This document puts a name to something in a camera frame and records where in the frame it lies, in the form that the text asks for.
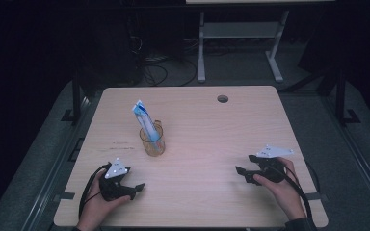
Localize blue and white toothpaste tube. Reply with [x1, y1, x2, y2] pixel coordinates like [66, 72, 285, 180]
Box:
[131, 99, 164, 154]

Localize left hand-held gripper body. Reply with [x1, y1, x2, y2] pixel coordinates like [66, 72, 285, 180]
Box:
[98, 157, 137, 202]

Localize amber transparent cup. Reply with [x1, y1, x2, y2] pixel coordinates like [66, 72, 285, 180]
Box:
[139, 119, 167, 158]

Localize person's right hand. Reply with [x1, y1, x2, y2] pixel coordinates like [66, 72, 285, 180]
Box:
[253, 156, 306, 222]

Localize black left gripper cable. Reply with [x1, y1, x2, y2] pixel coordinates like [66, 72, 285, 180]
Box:
[78, 163, 112, 222]

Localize person's left hand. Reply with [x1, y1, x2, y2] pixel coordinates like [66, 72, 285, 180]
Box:
[76, 170, 132, 231]

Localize black floor cables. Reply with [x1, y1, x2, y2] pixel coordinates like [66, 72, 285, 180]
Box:
[128, 35, 198, 88]

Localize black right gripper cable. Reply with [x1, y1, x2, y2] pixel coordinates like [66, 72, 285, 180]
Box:
[269, 160, 322, 225]

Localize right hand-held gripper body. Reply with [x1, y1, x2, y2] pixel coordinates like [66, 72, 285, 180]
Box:
[248, 144, 295, 185]

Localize grey metal stand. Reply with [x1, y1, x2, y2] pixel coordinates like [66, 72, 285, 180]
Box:
[197, 9, 291, 85]

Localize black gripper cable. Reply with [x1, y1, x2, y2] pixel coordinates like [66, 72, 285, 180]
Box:
[269, 160, 322, 225]
[78, 163, 112, 222]

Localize black metal post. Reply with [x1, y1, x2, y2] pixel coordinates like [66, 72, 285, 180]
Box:
[333, 65, 361, 127]
[61, 68, 85, 124]

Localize aluminium frame rail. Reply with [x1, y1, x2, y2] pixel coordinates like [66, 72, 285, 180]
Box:
[20, 95, 93, 231]
[321, 95, 370, 224]

